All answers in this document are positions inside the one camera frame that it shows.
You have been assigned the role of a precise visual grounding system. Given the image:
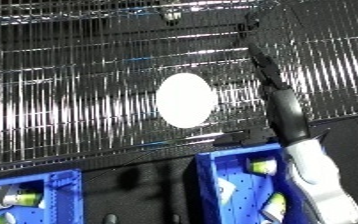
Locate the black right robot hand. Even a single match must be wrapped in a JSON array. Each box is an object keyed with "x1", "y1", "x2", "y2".
[{"x1": 212, "y1": 44, "x2": 313, "y2": 148}]

